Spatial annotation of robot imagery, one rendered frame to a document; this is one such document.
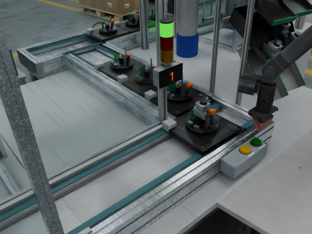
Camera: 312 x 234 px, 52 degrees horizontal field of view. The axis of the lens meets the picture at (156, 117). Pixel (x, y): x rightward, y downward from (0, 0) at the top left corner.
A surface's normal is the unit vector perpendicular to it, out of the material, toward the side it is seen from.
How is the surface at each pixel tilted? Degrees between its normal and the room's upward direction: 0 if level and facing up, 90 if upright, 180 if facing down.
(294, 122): 0
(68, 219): 0
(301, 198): 0
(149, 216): 90
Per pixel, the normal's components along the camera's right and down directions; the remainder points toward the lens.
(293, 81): 0.33, -0.26
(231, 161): -0.03, -0.83
